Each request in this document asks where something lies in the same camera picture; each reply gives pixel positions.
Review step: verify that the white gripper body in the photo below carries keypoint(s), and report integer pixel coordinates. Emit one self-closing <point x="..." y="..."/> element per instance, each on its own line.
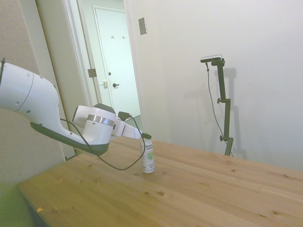
<point x="127" y="130"/>

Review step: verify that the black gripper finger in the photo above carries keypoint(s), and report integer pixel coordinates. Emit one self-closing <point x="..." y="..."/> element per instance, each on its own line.
<point x="147" y="136"/>

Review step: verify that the water bottle with green cap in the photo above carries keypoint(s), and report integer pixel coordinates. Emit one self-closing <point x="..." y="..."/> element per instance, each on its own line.
<point x="148" y="156"/>

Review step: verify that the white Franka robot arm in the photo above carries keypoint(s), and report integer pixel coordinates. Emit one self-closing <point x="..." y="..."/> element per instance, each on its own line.
<point x="35" y="94"/>

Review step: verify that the dark door hinge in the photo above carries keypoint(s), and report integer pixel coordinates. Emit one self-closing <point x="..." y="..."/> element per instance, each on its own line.
<point x="91" y="72"/>

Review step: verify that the white door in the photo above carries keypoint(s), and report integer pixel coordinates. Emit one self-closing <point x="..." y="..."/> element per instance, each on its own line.
<point x="118" y="59"/>

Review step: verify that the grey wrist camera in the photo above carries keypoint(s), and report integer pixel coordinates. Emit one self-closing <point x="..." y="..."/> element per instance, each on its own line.
<point x="125" y="116"/>

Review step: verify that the camera on black stand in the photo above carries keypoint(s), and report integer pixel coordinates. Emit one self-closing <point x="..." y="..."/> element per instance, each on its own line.
<point x="214" y="111"/>

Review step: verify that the black jointed camera stand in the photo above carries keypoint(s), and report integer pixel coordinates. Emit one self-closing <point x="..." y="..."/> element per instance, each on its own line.
<point x="227" y="113"/>

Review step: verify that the white door frame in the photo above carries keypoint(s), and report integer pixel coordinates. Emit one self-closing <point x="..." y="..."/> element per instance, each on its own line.
<point x="75" y="47"/>

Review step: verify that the grey camera on stand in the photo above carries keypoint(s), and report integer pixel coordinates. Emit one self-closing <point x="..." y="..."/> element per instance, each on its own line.
<point x="211" y="58"/>

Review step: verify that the grey wall switch plate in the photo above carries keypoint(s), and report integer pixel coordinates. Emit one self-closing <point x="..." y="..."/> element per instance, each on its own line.
<point x="142" y="26"/>

